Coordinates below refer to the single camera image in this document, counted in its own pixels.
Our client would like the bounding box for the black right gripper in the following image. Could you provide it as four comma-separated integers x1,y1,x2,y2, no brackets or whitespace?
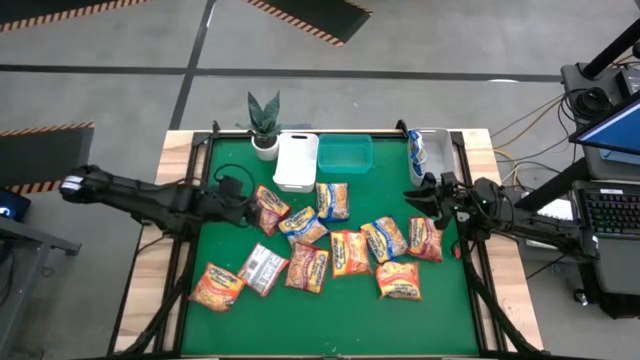
403,184,474,230

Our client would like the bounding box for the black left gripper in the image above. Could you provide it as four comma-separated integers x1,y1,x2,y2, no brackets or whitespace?
215,192,263,230

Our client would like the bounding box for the blue Maruchan noodle pack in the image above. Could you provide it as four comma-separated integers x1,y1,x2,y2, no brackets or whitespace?
314,181,351,223
277,205,330,249
408,129,429,177
359,215,410,264

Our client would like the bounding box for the orange Maruchan noodle pack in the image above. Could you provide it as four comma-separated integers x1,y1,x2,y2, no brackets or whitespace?
187,261,247,313
329,229,374,279
374,260,424,302
236,242,291,298

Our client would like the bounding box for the light grey plastic bin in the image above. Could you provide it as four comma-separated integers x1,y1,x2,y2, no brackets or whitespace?
407,127,457,187

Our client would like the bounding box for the white plastic bin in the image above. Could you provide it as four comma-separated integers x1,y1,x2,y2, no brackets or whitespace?
272,131,320,194

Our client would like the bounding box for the teal translucent plastic bin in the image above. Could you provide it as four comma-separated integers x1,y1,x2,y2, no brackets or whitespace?
317,133,374,175

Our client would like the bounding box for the snake plant in white pot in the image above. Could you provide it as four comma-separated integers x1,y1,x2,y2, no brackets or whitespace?
235,90,282,162

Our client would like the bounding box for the white paper sheet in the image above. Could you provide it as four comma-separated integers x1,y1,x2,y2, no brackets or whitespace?
519,197,576,251

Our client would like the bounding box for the black diagonal bar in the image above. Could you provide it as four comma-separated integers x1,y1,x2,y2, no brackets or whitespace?
514,157,591,211

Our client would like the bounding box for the green table mat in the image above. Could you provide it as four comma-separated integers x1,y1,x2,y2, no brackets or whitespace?
180,135,480,357

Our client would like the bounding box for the black keyboard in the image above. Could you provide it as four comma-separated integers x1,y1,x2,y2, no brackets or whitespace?
579,185,640,240

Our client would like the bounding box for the computer monitor with blue screen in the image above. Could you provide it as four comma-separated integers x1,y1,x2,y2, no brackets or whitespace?
568,92,640,157

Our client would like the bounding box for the grey equipment desk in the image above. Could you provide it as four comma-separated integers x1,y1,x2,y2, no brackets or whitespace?
559,62,640,321

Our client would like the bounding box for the black hazard-striped floor mat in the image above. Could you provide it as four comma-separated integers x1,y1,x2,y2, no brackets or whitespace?
0,121,96,196
243,0,374,49
0,0,151,34

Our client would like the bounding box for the black device with blue light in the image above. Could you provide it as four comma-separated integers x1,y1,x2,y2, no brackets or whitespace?
0,188,32,224

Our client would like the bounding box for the black stand pole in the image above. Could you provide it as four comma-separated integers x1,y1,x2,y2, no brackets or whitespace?
579,18,640,80

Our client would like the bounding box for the grey side desk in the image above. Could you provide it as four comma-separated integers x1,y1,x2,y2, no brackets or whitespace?
0,214,84,351

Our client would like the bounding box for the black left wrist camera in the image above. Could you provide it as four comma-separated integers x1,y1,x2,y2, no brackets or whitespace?
219,174,246,199

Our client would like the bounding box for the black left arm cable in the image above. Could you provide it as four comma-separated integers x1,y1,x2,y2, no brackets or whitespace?
213,163,257,204

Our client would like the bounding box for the black metal table frame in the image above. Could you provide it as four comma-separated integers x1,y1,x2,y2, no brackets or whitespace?
107,118,544,360

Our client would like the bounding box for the coiled black cable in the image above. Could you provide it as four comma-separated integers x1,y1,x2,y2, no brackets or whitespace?
569,85,614,121

